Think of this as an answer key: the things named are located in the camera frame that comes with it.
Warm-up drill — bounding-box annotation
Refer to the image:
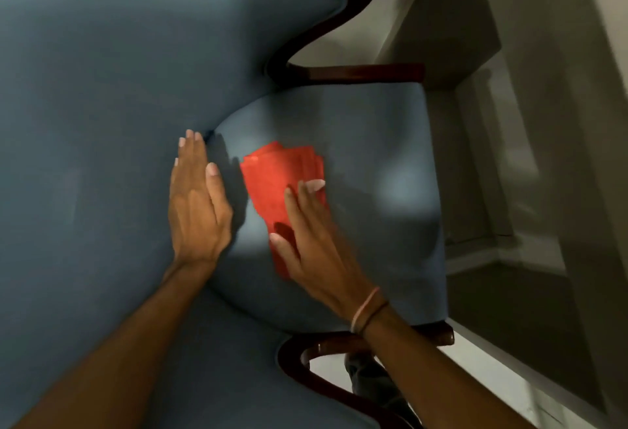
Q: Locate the blue upholstered wooden armchair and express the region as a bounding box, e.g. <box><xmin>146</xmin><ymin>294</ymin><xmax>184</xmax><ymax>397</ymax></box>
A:
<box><xmin>0</xmin><ymin>0</ymin><xmax>455</xmax><ymax>429</ymax></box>

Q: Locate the person's right forearm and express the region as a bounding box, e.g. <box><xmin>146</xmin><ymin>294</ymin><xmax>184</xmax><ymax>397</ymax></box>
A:
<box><xmin>362</xmin><ymin>304</ymin><xmax>536</xmax><ymax>429</ymax></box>

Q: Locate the red cloth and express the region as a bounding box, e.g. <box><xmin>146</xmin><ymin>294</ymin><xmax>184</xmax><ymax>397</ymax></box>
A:
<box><xmin>239</xmin><ymin>142</ymin><xmax>328</xmax><ymax>280</ymax></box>

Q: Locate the person's left forearm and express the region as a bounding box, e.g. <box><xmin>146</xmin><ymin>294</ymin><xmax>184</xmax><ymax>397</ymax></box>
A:
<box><xmin>9</xmin><ymin>259</ymin><xmax>218</xmax><ymax>429</ymax></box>

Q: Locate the pink wrist band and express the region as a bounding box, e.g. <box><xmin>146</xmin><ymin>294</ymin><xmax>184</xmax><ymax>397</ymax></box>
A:
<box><xmin>350</xmin><ymin>287</ymin><xmax>381</xmax><ymax>335</ymax></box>

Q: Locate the person's left hand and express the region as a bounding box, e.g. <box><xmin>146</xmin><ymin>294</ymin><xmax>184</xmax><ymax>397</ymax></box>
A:
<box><xmin>167</xmin><ymin>129</ymin><xmax>234</xmax><ymax>267</ymax></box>

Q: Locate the person's right hand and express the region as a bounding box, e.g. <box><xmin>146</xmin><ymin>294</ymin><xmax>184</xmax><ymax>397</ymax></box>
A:
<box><xmin>269</xmin><ymin>179</ymin><xmax>389</xmax><ymax>332</ymax></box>

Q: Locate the brown wrist band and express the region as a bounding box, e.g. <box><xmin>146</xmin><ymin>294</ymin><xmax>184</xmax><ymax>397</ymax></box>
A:
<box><xmin>358</xmin><ymin>299</ymin><xmax>390</xmax><ymax>336</ymax></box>

